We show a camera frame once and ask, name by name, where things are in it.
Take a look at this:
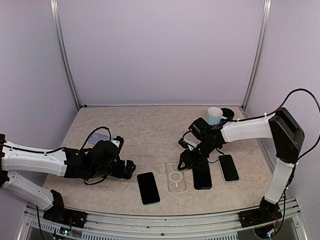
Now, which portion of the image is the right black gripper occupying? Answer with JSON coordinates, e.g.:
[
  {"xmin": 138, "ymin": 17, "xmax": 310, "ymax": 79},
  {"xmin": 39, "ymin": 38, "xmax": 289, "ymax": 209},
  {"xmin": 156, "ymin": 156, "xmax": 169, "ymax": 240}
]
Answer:
[{"xmin": 177, "ymin": 139, "xmax": 218, "ymax": 170}]

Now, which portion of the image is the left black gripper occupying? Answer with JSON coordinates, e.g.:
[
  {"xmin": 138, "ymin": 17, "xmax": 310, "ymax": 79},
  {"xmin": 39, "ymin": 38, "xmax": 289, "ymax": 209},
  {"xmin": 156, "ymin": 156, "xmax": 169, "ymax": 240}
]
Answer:
[{"xmin": 89, "ymin": 158, "xmax": 136, "ymax": 179}]

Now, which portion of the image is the clear phone case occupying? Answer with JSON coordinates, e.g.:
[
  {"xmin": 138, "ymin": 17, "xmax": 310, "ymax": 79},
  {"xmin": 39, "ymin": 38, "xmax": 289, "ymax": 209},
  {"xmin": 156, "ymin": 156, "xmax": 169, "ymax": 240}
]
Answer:
[{"xmin": 165, "ymin": 162, "xmax": 187, "ymax": 194}]

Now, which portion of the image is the light blue phone case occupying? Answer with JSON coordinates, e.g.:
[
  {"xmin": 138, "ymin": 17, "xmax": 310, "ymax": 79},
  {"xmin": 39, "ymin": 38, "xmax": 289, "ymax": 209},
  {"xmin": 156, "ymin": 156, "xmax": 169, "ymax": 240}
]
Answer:
[{"xmin": 217, "ymin": 154, "xmax": 240, "ymax": 184}]

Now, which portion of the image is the black phone teal edge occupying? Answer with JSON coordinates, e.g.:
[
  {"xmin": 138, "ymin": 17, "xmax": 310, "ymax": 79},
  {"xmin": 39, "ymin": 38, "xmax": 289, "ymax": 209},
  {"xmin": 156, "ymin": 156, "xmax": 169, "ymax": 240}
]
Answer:
[{"xmin": 137, "ymin": 172, "xmax": 160, "ymax": 206}]

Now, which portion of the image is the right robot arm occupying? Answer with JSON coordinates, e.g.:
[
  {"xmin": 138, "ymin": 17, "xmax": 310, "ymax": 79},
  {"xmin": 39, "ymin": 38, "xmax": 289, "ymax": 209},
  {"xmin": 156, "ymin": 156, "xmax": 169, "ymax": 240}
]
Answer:
[{"xmin": 178, "ymin": 107, "xmax": 305, "ymax": 222}]

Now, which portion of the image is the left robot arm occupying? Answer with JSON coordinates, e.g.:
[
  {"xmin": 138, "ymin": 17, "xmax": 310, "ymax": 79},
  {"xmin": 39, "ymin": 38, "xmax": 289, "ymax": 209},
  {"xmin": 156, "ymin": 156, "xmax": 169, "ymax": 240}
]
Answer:
[{"xmin": 2, "ymin": 136, "xmax": 197, "ymax": 216}]

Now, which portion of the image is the lavender phone case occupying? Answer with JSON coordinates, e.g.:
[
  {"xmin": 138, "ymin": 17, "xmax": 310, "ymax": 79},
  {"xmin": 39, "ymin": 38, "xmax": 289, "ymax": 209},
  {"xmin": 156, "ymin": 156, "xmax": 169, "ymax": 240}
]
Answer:
[{"xmin": 87, "ymin": 132, "xmax": 114, "ymax": 145}]

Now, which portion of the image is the light blue mug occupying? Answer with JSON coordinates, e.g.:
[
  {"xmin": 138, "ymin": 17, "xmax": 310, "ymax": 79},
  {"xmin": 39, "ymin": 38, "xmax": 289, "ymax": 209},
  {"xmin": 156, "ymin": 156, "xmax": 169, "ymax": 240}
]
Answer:
[{"xmin": 206, "ymin": 107, "xmax": 227, "ymax": 125}]

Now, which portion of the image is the dark green mug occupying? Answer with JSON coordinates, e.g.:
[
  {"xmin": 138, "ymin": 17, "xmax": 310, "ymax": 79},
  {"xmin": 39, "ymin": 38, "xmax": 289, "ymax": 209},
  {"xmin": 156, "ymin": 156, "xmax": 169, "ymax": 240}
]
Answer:
[{"xmin": 221, "ymin": 108, "xmax": 235, "ymax": 122}]

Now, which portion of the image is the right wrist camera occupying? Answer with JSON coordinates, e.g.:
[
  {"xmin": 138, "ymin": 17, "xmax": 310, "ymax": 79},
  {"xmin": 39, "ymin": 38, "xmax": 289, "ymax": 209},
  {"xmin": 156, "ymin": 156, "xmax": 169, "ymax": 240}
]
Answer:
[{"xmin": 178, "ymin": 138, "xmax": 197, "ymax": 151}]

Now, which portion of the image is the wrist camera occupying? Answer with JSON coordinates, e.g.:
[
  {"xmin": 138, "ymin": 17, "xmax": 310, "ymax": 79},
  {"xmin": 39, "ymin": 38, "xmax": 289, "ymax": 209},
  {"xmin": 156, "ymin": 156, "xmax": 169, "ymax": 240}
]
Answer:
[
  {"xmin": 178, "ymin": 138, "xmax": 197, "ymax": 151},
  {"xmin": 110, "ymin": 135, "xmax": 125, "ymax": 154}
]

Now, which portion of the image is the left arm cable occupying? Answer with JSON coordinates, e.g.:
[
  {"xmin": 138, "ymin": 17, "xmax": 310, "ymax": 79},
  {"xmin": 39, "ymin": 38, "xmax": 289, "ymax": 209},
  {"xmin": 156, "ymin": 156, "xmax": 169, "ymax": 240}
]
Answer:
[{"xmin": 0, "ymin": 126, "xmax": 112, "ymax": 186}]

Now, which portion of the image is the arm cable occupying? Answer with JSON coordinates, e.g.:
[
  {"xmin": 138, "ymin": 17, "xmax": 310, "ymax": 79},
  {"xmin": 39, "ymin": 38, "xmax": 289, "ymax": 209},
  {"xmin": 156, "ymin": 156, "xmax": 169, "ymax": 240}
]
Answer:
[
  {"xmin": 182, "ymin": 88, "xmax": 320, "ymax": 166},
  {"xmin": 0, "ymin": 126, "xmax": 112, "ymax": 186}
]

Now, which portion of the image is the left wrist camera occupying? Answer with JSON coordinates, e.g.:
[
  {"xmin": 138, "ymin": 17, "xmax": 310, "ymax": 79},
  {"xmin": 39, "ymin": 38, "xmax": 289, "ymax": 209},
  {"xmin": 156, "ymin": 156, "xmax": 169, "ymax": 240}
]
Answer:
[{"xmin": 110, "ymin": 135, "xmax": 125, "ymax": 154}]

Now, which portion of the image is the aluminium frame rail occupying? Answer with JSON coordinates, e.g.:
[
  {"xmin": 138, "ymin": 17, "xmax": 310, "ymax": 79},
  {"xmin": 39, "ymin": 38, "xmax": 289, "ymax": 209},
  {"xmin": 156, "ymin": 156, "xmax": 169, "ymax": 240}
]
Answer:
[{"xmin": 17, "ymin": 197, "xmax": 308, "ymax": 240}]

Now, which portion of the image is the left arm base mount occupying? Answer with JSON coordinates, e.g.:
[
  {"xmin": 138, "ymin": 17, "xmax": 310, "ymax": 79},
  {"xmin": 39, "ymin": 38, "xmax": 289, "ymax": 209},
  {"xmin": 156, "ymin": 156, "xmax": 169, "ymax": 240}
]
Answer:
[{"xmin": 43, "ymin": 189, "xmax": 88, "ymax": 229}]

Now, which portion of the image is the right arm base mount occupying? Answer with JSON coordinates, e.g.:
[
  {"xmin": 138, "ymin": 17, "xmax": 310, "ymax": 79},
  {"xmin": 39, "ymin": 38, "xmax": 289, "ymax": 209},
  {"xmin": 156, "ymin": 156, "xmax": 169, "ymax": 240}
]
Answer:
[{"xmin": 238, "ymin": 197, "xmax": 283, "ymax": 228}]

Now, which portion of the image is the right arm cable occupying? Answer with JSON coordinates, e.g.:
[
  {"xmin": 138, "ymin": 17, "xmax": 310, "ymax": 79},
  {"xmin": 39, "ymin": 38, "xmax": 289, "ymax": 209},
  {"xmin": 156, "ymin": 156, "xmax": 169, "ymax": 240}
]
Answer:
[{"xmin": 182, "ymin": 88, "xmax": 320, "ymax": 166}]

